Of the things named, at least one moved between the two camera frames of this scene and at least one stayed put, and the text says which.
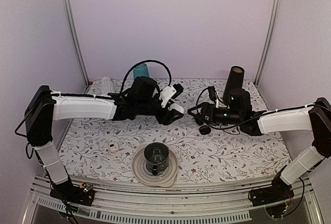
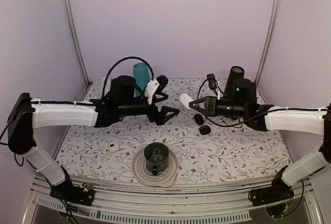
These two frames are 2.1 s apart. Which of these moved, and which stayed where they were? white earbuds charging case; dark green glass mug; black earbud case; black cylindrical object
Moved: white earbuds charging case
Stayed: dark green glass mug; black earbud case; black cylindrical object
